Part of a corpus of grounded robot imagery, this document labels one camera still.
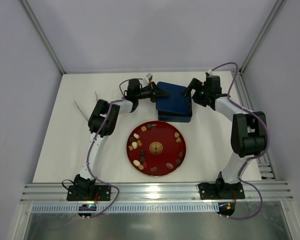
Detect blue tin lid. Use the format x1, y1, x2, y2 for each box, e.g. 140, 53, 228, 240
156, 81, 192, 116

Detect blue chocolate tin box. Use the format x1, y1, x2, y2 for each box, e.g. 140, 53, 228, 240
156, 101, 193, 123

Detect silver metal tongs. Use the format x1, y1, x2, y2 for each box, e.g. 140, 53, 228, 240
73, 90, 98, 121

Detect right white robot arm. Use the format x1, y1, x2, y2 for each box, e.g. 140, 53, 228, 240
183, 75, 269, 200

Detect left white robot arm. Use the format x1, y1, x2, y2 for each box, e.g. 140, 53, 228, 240
65, 73, 170, 202

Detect brown oval chocolate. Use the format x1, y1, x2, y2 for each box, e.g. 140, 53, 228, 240
166, 163, 174, 169

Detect red round plate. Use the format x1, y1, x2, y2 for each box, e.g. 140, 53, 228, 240
126, 120, 187, 177

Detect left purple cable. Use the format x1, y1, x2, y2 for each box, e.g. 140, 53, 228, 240
86, 79, 143, 216

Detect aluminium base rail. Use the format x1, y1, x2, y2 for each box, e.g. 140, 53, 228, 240
20, 181, 294, 204

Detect slotted cable duct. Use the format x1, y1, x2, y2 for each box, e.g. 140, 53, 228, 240
31, 202, 219, 214

